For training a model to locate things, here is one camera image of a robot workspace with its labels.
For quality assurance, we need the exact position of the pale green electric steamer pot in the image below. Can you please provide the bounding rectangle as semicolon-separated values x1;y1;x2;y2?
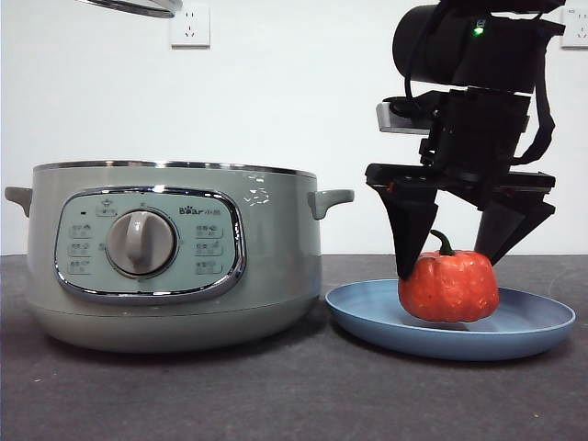
3;160;356;355

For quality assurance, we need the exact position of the orange pumpkin with green stem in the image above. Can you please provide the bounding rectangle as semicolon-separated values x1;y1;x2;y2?
397;229;501;322

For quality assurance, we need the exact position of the blue round plate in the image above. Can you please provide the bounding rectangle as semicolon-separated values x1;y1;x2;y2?
324;278;577;362

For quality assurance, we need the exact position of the white wall socket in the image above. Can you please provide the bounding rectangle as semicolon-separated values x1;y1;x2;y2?
170;5;211;50
560;6;588;51

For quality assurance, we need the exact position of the glass lid with green knob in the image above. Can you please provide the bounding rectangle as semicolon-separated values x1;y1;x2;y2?
75;0;184;19

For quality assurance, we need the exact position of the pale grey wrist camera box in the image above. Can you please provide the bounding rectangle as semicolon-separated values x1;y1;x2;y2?
375;96;438;135

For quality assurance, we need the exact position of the black braided cable sleeve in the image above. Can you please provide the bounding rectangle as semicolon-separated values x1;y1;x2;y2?
512;25;556;166

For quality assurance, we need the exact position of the black camera cable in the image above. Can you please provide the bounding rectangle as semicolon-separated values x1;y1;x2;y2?
401;6;445;116

